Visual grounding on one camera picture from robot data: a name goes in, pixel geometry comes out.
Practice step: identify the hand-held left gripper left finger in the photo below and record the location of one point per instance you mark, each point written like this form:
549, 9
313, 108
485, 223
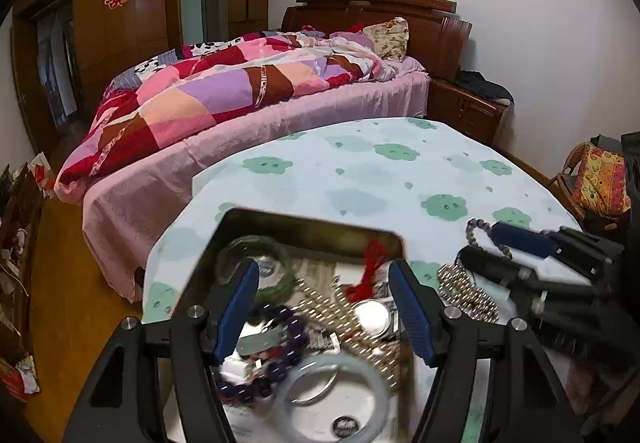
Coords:
235, 313

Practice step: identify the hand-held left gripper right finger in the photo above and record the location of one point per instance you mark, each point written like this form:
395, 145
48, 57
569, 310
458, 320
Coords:
412, 313

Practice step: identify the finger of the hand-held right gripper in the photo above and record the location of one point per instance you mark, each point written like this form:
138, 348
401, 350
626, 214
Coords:
495, 268
525, 240

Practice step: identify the green jade bangle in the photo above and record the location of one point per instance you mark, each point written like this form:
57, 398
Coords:
272, 292

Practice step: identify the dark jewellery tray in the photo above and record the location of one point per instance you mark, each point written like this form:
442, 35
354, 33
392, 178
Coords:
310, 223

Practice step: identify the round silver case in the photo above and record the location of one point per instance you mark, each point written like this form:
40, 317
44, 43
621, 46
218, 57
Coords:
372, 318

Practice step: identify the red tassel knot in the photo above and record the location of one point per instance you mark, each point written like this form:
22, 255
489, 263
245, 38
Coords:
370, 268

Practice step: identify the wicker chair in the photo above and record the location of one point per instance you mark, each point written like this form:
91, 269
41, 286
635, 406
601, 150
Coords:
567, 163

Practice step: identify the white jade bangle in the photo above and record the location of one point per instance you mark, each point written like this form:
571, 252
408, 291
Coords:
330, 362

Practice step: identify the colourful patterned cushion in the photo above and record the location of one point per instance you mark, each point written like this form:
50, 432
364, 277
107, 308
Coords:
600, 178

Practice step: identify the wooden nightstand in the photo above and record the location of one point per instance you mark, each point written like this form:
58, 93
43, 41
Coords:
465, 110

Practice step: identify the bed with pink sheet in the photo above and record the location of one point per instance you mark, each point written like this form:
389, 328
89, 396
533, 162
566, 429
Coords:
165, 183

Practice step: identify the dark clothes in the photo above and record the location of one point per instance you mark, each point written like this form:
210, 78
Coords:
485, 85

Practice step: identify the patchwork quilt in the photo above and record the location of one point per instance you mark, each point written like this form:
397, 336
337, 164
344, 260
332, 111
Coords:
200, 98

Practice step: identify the wooden headboard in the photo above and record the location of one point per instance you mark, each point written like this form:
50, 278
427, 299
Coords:
435, 38

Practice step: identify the white and red bag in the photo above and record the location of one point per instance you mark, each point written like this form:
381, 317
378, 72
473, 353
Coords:
42, 170

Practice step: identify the wooden television cabinet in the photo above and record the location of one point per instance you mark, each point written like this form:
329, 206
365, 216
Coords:
20, 203

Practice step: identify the floral pillow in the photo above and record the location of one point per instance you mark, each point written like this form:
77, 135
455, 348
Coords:
387, 38

